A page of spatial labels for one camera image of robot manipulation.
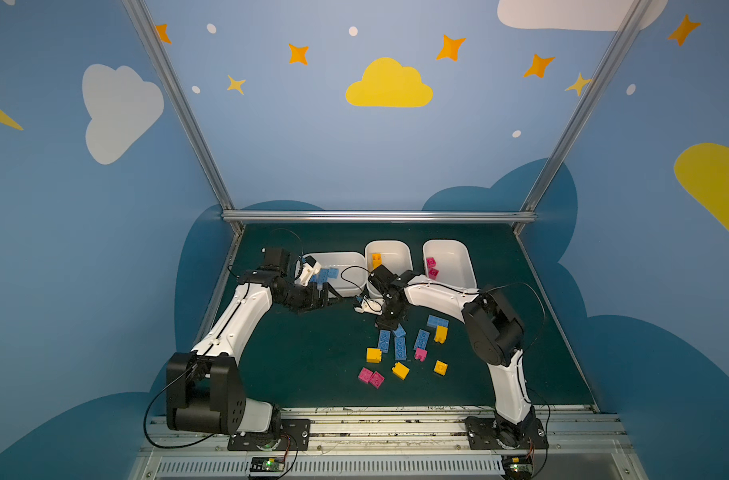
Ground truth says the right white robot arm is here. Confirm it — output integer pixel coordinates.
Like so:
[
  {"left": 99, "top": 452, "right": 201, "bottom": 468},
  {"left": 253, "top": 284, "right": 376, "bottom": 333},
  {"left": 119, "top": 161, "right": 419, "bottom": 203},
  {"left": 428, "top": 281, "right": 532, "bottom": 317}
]
[{"left": 369, "top": 265, "right": 549, "bottom": 449}]

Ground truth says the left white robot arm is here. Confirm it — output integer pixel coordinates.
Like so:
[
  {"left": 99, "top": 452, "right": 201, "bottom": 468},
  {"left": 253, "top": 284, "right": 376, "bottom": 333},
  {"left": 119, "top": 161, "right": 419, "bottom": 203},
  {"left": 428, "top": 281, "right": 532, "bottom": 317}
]
[{"left": 156, "top": 248, "right": 344, "bottom": 449}]

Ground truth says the left white plastic bin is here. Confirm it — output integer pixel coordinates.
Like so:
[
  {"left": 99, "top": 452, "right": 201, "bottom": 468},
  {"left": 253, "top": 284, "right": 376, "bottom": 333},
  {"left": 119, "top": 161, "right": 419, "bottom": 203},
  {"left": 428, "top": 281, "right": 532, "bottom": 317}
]
[{"left": 292, "top": 252, "right": 369, "bottom": 297}]

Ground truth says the white plastic bin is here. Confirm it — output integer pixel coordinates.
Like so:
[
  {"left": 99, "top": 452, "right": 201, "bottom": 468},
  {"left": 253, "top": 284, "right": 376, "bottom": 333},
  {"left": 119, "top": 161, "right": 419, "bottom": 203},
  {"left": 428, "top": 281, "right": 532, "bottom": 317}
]
[
  {"left": 423, "top": 239, "right": 477, "bottom": 289},
  {"left": 292, "top": 252, "right": 369, "bottom": 297},
  {"left": 364, "top": 240, "right": 413, "bottom": 275}
]

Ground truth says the middle white plastic bin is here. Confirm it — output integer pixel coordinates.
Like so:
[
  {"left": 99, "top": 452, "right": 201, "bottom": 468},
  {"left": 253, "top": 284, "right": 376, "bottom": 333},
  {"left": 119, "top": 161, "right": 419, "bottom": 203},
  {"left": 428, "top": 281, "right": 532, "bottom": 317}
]
[{"left": 364, "top": 240, "right": 413, "bottom": 275}]

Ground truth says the right white plastic bin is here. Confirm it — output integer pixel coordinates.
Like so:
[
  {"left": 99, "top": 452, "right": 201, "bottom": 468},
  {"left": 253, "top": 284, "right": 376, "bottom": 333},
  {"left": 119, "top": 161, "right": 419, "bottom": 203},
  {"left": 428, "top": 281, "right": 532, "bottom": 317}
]
[{"left": 423, "top": 239, "right": 477, "bottom": 289}]

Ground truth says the left green circuit board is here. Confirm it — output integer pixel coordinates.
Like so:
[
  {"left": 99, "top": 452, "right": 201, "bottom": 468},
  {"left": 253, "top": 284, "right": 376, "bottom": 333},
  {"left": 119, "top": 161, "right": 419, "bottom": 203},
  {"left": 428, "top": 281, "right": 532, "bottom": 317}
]
[{"left": 248, "top": 457, "right": 286, "bottom": 475}]

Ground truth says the green circuit board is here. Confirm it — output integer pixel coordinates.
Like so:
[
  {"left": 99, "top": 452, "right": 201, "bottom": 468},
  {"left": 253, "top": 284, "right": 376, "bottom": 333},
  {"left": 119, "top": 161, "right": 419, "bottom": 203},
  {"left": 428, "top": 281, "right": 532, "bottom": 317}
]
[
  {"left": 248, "top": 457, "right": 286, "bottom": 475},
  {"left": 502, "top": 456, "right": 534, "bottom": 479}
]

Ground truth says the right green circuit board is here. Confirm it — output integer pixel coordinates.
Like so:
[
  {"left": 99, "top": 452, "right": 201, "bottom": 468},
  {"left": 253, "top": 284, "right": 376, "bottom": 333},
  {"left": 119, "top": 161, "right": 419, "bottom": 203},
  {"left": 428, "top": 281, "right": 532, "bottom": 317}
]
[{"left": 502, "top": 456, "right": 534, "bottom": 479}]

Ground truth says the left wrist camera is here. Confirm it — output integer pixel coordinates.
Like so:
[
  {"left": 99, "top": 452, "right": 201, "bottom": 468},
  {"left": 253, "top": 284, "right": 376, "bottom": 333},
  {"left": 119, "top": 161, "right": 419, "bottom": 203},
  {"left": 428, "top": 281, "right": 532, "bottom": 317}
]
[{"left": 294, "top": 262, "right": 322, "bottom": 287}]

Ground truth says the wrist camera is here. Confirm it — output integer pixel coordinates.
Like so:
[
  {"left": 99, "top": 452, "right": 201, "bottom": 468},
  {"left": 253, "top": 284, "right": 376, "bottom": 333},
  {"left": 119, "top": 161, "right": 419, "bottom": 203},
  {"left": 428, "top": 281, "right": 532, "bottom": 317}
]
[
  {"left": 354, "top": 297, "right": 384, "bottom": 316},
  {"left": 294, "top": 262, "right": 322, "bottom": 287}
]

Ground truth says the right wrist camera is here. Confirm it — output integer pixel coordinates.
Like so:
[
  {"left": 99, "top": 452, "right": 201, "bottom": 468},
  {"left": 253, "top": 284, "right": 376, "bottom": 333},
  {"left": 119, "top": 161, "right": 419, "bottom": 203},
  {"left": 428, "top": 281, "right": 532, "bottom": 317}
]
[{"left": 354, "top": 297, "right": 384, "bottom": 316}]

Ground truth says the aluminium front rail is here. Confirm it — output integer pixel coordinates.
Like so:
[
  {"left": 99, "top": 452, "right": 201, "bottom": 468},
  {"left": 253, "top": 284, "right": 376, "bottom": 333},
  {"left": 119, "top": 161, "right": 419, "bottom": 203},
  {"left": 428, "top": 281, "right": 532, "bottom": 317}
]
[{"left": 130, "top": 405, "right": 647, "bottom": 479}]

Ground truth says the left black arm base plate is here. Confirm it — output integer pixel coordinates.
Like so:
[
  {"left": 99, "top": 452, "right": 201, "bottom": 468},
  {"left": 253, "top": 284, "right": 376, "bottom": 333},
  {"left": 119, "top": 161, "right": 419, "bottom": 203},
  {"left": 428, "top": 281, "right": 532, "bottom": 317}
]
[{"left": 228, "top": 418, "right": 312, "bottom": 452}]

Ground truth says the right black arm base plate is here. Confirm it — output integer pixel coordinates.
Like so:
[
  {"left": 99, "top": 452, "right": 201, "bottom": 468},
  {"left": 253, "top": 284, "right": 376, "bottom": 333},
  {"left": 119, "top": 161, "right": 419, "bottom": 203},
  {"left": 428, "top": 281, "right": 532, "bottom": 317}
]
[{"left": 464, "top": 416, "right": 549, "bottom": 450}]

